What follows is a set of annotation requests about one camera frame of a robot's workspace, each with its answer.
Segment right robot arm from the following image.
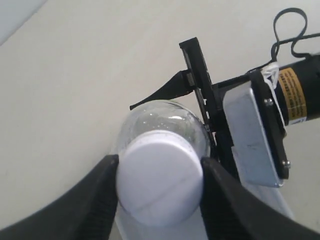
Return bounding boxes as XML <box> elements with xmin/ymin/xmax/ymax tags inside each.
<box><xmin>145</xmin><ymin>38</ymin><xmax>320</xmax><ymax>188</ymax></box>

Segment white plastic tray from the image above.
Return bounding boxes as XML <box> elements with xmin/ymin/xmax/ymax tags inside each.
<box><xmin>115</xmin><ymin>182</ymin><xmax>295</xmax><ymax>240</ymax></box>

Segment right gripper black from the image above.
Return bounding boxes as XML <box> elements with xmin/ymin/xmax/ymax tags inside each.
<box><xmin>129</xmin><ymin>37</ymin><xmax>240</xmax><ymax>181</ymax></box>

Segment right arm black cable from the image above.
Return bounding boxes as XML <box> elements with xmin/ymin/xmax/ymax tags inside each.
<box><xmin>247</xmin><ymin>7</ymin><xmax>320</xmax><ymax>76</ymax></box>

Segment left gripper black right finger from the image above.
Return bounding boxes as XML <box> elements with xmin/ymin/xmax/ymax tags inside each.
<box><xmin>201</xmin><ymin>157</ymin><xmax>320</xmax><ymax>240</ymax></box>

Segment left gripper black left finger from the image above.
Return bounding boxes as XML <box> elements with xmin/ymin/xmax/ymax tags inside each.
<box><xmin>0</xmin><ymin>155</ymin><xmax>119</xmax><ymax>240</ymax></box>

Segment white bottle cap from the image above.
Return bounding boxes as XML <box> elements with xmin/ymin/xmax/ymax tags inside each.
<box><xmin>116</xmin><ymin>130</ymin><xmax>203</xmax><ymax>227</ymax></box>

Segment clear plastic water bottle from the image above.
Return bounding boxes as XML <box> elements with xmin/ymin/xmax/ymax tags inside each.
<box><xmin>112</xmin><ymin>100</ymin><xmax>211</xmax><ymax>158</ymax></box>

